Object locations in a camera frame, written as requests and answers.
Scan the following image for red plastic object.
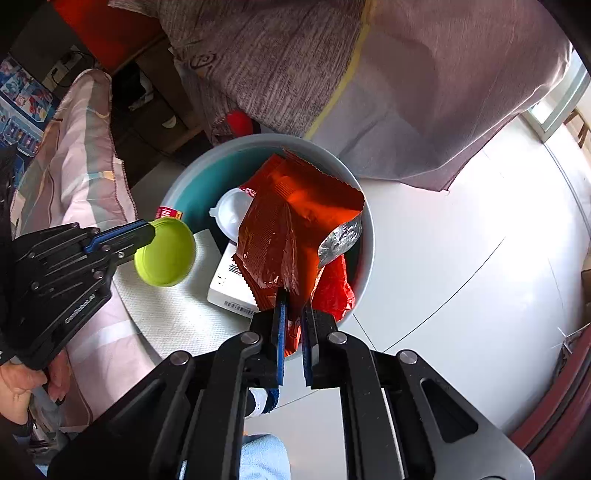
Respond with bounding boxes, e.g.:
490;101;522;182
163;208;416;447
226;110;252;137

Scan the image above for dark red door frame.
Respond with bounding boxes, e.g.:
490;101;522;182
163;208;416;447
508;323;591;457

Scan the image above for brown cardboard box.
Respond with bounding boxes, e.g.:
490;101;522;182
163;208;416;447
111;39;208;155

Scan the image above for wooden stool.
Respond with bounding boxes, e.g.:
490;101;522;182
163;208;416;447
566;108;591;148

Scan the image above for person's leg in jeans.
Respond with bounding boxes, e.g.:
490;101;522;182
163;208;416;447
238;434;291;480

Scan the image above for blue toy box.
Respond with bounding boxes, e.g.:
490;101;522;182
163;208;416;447
0;55;61;158

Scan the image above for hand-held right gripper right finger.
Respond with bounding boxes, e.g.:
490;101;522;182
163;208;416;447
301;305;536;480

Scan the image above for red plastic bag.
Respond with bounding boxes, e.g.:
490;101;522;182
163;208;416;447
311;254;356;324

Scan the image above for white plastic lid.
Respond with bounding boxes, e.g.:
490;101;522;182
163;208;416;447
209;188;254;243

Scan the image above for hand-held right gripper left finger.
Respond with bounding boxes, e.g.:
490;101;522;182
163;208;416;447
48;290;293;480

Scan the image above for person's left hand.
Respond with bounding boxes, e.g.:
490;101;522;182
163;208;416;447
0;353;70;425

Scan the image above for green white tissue box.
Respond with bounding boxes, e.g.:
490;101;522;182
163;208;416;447
207;242;259;317

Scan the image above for white paper towel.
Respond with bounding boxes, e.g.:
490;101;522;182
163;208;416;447
112;229;259;360

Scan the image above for teal trash bin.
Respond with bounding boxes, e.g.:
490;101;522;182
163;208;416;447
159;134;376;324

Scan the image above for grey cloth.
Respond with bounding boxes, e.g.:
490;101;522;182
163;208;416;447
108;0;578;192

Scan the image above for orange snack packet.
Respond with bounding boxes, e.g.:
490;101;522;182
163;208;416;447
231;148;365;361

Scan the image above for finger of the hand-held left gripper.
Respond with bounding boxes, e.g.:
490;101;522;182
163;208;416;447
83;220;156;254
95;247;139;278

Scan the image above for pink checkered cloth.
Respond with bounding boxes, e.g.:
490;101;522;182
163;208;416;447
9;69;139;432

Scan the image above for yellow-green plastic lid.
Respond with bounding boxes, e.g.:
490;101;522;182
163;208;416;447
134;218;197;288

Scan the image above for white power strip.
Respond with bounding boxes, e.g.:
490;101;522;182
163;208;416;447
48;48;93;79

